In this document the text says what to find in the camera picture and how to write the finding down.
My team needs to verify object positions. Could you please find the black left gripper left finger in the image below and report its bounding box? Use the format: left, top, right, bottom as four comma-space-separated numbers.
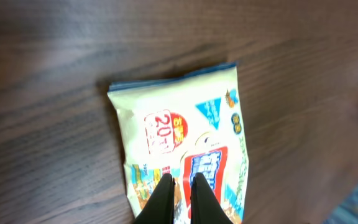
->
134, 174, 175, 224

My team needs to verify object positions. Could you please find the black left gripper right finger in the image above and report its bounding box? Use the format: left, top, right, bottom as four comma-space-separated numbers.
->
191, 173, 232, 224

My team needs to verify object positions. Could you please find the yellow snack bag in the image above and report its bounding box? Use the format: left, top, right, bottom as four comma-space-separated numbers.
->
108, 63, 249, 223

